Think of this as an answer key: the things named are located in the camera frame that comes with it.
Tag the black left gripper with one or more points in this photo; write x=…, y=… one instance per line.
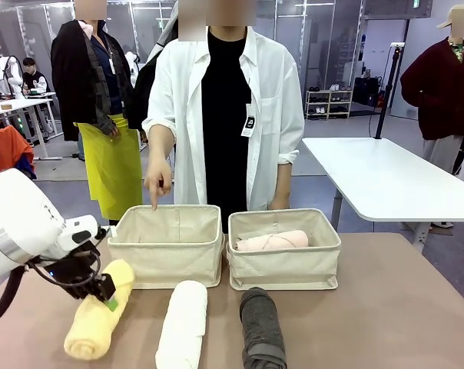
x=76, y=269

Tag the yellow towel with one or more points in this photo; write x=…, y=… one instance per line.
x=90, y=330

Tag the white towel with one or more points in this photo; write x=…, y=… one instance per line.
x=182, y=326

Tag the dark grey towel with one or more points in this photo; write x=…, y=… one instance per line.
x=260, y=326

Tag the pink towel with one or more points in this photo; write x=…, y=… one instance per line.
x=270, y=241

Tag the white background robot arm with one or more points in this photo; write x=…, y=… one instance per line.
x=9, y=73
x=132, y=65

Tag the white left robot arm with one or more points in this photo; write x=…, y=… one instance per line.
x=17, y=219

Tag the person's right forearm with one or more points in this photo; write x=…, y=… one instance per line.
x=161, y=144

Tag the person's left forearm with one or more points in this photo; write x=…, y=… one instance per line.
x=284, y=178

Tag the person's right hand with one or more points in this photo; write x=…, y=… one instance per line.
x=159, y=177

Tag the person's left hand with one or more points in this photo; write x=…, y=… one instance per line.
x=281, y=201

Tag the beige fabric basket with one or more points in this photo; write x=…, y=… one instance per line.
x=166, y=261
x=286, y=267

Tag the mannequin black jacket yellow apron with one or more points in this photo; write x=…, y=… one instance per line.
x=109, y=165

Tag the orange cloth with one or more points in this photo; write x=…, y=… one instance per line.
x=13, y=148

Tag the white background desk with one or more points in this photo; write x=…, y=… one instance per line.
x=17, y=105

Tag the seated person in background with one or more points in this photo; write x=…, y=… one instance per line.
x=34, y=78

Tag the white badge tag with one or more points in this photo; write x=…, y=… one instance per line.
x=249, y=123

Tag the person in white shirt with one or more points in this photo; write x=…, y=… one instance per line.
x=266, y=115

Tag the wooden shoe rack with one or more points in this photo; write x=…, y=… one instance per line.
x=328, y=104

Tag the white table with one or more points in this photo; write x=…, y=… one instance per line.
x=389, y=173

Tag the black equipment case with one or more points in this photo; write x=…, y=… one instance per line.
x=366, y=90

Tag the black pole stand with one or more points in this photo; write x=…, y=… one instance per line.
x=387, y=92

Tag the mannequin in maroon cardigan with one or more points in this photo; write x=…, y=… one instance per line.
x=439, y=88

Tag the beige cap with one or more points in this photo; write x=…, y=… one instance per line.
x=449, y=21

